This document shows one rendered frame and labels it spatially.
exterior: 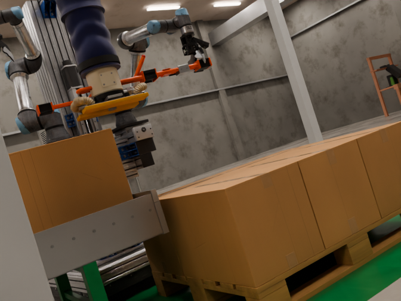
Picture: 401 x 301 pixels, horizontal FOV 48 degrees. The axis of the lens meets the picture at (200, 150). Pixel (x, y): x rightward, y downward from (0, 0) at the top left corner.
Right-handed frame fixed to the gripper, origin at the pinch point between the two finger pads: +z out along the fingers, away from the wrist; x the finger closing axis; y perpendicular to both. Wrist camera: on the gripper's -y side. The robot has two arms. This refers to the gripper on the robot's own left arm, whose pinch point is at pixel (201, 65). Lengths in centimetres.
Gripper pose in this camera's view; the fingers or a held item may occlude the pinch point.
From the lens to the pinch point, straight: 271.3
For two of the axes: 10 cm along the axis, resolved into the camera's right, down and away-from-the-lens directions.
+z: 3.0, 9.5, -0.1
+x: 4.1, -1.4, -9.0
